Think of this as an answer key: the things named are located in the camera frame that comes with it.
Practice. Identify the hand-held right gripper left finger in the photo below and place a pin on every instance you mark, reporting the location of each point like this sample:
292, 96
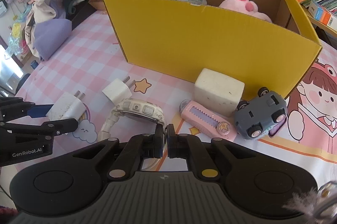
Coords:
159, 145

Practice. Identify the yellow cardboard box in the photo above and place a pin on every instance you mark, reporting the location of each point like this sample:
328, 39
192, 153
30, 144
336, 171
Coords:
197, 42

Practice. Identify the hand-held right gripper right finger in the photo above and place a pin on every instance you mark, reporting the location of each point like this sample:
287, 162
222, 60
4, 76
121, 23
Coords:
171, 145

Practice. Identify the small white charger plug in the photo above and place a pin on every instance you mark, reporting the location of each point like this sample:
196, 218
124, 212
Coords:
117, 89

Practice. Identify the white ribbed power adapter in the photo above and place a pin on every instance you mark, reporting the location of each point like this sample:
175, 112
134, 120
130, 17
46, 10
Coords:
67, 108

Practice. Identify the pink plush toy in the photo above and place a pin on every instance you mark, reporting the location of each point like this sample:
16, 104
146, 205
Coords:
242, 6

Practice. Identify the cream sponge block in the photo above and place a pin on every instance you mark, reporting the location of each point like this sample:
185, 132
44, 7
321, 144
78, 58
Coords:
218, 89

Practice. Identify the orange and blue box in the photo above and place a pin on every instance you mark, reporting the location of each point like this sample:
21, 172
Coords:
320, 13

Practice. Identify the pink utility knife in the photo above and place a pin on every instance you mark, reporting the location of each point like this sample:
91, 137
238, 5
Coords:
202, 116

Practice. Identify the white wristwatch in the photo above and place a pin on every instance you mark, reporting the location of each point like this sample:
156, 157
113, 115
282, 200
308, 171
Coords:
139, 108

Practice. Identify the purple garment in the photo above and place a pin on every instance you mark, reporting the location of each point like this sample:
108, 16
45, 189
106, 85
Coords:
51, 39

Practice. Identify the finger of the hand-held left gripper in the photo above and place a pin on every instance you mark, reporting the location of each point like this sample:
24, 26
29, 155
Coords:
42, 110
63, 125

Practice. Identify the pink printed desktop mat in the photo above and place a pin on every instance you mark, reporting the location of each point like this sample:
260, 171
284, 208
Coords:
92, 63

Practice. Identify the grey toy car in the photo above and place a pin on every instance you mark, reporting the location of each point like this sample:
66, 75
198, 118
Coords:
263, 110

